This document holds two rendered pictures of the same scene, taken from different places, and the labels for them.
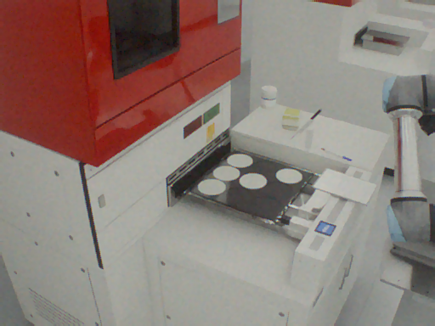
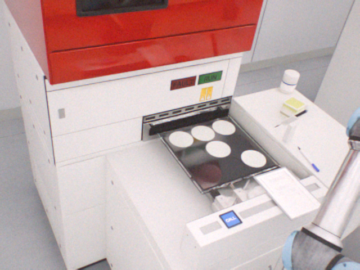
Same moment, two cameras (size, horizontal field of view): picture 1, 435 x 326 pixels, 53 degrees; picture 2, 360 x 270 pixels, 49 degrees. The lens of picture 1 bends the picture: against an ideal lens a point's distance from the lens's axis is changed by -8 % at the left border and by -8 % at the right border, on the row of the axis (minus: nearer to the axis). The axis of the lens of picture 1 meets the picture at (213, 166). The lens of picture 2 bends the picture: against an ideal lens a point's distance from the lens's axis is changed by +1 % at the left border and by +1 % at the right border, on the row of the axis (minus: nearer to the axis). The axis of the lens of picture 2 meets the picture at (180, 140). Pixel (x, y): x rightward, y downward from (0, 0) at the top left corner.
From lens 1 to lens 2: 58 cm
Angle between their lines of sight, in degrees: 21
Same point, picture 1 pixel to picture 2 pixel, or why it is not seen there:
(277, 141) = (262, 124)
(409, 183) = (325, 222)
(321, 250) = (208, 237)
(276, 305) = (161, 262)
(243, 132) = (240, 104)
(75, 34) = not seen: outside the picture
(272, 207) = (213, 178)
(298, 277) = (185, 248)
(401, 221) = (295, 253)
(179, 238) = (130, 169)
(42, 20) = not seen: outside the picture
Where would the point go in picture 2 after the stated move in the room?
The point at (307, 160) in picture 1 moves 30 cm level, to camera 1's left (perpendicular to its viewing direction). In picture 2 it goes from (280, 152) to (214, 125)
